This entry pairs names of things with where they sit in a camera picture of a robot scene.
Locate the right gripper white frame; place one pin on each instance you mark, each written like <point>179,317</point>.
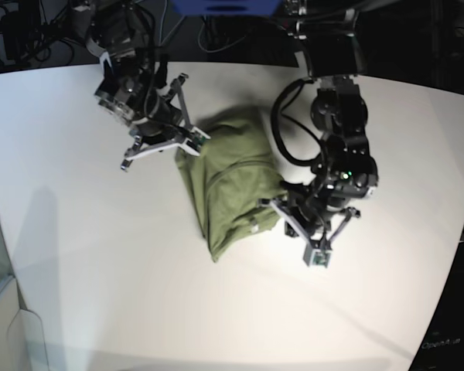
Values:
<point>167,126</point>

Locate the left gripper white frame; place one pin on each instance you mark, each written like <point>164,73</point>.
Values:
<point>318,227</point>

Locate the green T-shirt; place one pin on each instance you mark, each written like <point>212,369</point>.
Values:
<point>235,169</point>

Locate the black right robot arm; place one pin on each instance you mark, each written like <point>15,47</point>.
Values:
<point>134,88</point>

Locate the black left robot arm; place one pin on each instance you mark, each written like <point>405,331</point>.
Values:
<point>344,169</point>

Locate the blue box overhead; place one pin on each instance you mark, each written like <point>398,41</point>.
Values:
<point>226,7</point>

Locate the black OpenArm labelled box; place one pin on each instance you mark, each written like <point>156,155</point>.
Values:
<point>442,347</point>

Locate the white bin at left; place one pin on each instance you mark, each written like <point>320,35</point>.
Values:
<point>22,343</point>

